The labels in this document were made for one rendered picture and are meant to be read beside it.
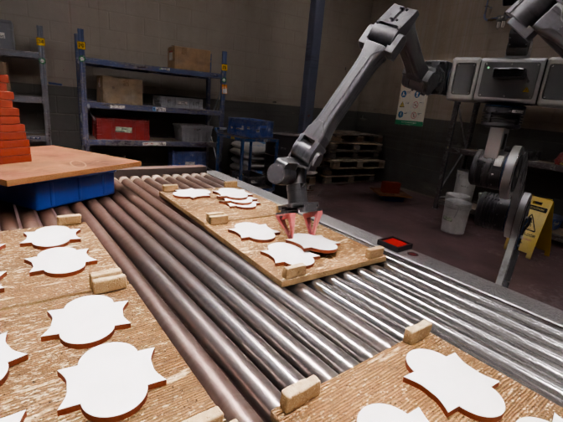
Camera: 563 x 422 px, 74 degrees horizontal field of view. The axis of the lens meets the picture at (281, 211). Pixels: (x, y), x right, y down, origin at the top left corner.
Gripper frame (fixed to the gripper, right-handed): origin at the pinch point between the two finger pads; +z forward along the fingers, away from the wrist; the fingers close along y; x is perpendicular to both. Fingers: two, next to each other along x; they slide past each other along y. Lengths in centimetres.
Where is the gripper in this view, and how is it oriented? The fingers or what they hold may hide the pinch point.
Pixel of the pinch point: (302, 235)
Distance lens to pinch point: 106.8
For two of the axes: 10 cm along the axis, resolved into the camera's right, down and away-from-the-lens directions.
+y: 8.0, -0.5, 6.0
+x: -5.9, 1.0, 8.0
